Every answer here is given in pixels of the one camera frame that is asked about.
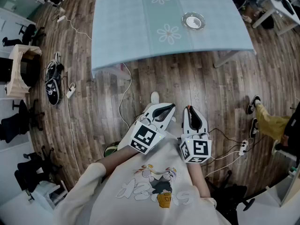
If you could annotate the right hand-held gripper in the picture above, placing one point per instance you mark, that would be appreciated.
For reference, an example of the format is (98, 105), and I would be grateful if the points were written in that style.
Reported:
(198, 150)

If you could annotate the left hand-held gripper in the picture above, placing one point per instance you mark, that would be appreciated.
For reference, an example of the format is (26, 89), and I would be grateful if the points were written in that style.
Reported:
(143, 137)

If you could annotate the round glass ashtray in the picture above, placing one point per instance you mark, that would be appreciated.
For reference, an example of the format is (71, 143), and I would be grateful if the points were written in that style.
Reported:
(193, 21)

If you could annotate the person's left forearm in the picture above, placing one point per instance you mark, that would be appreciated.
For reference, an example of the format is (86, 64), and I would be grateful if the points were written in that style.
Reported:
(117, 158)

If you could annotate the person's right forearm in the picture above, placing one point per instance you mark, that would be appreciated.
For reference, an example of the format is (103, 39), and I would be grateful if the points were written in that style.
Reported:
(199, 179)

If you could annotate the person's white shoe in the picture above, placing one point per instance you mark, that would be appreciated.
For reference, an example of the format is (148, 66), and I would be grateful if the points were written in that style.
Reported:
(155, 98)

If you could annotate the white power strip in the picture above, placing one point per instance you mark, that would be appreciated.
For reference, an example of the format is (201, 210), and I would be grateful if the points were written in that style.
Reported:
(61, 19)
(243, 147)

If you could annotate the cream printed t-shirt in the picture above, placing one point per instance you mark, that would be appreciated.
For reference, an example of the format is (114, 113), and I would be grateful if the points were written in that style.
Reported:
(140, 196)

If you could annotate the light blue flowered tablecloth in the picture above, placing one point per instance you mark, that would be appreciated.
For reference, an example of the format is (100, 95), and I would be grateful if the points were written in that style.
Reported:
(122, 32)

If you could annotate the black bag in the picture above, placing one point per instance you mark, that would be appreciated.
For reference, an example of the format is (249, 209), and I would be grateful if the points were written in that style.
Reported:
(267, 22)

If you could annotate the white desk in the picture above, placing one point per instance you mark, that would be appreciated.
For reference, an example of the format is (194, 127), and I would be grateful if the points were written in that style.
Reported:
(279, 6)

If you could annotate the black monitor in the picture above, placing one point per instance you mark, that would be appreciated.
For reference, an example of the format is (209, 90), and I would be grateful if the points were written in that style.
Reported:
(5, 69)

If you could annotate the white table frame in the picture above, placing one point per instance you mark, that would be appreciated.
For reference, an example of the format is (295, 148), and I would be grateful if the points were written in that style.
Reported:
(225, 58)

